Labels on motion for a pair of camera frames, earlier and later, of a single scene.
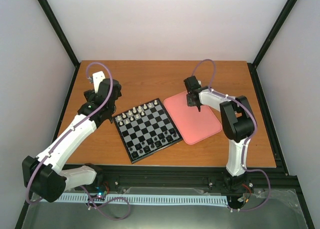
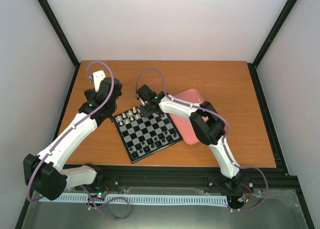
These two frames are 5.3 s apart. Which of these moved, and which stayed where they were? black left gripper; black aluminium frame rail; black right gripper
Moved: black right gripper
Stayed: black left gripper; black aluminium frame rail
